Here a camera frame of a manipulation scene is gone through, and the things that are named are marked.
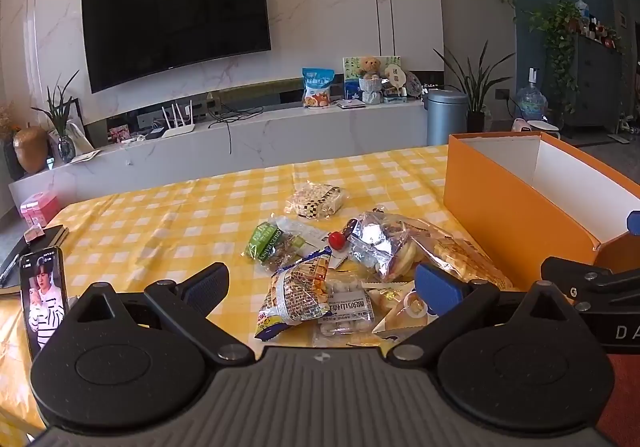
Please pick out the pink storage box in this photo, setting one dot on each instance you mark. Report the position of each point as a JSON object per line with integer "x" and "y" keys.
{"x": 40, "y": 209}

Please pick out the grey trash can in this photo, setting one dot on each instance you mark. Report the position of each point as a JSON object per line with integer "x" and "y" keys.
{"x": 446, "y": 117}

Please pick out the grey cabinet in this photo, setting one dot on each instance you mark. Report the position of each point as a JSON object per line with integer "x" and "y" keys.
{"x": 595, "y": 77}

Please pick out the pink printed card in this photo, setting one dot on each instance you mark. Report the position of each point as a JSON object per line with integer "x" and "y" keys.
{"x": 120, "y": 133}

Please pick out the decorated plate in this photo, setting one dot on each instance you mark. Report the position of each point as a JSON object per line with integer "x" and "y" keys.
{"x": 414, "y": 82}

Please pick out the landscape printed board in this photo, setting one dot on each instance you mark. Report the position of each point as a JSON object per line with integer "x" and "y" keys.
{"x": 350, "y": 72}

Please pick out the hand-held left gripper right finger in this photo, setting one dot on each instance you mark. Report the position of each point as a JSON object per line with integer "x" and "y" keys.
{"x": 440, "y": 286}

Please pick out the row of small ornaments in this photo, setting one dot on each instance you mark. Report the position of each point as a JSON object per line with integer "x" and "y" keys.
{"x": 597, "y": 29}

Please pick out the white label candy packet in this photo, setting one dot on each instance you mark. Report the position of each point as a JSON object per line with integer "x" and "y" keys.
{"x": 345, "y": 309}

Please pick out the checkered snack packet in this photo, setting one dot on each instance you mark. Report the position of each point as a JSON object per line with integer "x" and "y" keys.
{"x": 315, "y": 199}

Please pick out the white bathroom scale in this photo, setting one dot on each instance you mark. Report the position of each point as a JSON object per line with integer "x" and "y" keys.
{"x": 617, "y": 137}

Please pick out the yellow printed snack bag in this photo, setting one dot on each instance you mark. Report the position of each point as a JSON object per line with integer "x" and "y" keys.
{"x": 295, "y": 297}

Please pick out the black notebook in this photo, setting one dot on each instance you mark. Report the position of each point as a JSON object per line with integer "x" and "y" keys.
{"x": 20, "y": 253}

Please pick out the flat white box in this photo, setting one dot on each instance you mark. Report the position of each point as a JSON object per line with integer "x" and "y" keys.
{"x": 350, "y": 103}

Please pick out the potted long leaf plant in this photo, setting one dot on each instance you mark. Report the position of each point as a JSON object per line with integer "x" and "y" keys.
{"x": 475, "y": 117}

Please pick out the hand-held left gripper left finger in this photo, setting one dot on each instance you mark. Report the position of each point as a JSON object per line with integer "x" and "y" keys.
{"x": 210, "y": 288}

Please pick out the orange cardboard box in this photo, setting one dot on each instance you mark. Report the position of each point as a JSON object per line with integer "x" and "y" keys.
{"x": 500, "y": 212}

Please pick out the white router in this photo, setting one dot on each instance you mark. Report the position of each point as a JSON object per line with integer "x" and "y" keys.
{"x": 177, "y": 129}

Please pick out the white stool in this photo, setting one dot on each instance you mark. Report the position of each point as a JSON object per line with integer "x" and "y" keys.
{"x": 542, "y": 125}

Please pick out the clear packet of red dates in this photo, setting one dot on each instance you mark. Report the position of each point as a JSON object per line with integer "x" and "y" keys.
{"x": 342, "y": 233}

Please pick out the water bottle with pump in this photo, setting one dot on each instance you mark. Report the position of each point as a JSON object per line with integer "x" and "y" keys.
{"x": 530, "y": 99}

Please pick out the white marble television console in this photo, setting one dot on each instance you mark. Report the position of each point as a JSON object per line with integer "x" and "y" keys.
{"x": 300, "y": 132}

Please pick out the blue snack bag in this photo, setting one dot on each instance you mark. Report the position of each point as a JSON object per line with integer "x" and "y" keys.
{"x": 317, "y": 87}

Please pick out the pink heater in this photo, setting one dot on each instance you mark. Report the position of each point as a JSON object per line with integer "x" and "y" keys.
{"x": 520, "y": 124}

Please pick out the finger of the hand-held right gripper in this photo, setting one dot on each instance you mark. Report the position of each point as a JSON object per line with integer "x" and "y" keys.
{"x": 634, "y": 222}
{"x": 575, "y": 274}

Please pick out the plant in glass vase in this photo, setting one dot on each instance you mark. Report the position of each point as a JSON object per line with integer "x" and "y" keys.
{"x": 65, "y": 147}

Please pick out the triangular cake packet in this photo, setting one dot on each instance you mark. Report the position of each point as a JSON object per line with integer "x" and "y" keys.
{"x": 395, "y": 312}

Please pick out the black television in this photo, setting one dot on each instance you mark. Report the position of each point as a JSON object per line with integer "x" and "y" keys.
{"x": 175, "y": 17}

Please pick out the teddy bear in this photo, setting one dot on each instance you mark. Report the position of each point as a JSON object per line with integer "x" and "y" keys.
{"x": 370, "y": 68}

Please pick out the smartphone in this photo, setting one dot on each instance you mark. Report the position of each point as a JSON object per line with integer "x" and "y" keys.
{"x": 42, "y": 302}

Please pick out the green raisin packet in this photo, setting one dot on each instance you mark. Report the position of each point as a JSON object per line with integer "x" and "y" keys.
{"x": 265, "y": 239}

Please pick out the round hand fan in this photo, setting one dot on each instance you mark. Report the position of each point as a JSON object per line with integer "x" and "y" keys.
{"x": 395, "y": 76}

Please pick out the trailing pothos plant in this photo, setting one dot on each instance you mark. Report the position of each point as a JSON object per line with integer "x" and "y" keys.
{"x": 557, "y": 32}

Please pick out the clear bread packet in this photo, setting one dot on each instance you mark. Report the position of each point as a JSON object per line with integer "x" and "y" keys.
{"x": 460, "y": 262}

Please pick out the brown round vase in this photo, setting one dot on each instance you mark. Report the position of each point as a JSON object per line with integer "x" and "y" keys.
{"x": 30, "y": 149}

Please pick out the red cloth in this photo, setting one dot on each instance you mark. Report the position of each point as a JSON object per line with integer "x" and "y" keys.
{"x": 625, "y": 402}

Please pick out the silver foil snack packet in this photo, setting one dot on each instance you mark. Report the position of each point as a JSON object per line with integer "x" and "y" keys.
{"x": 375, "y": 243}

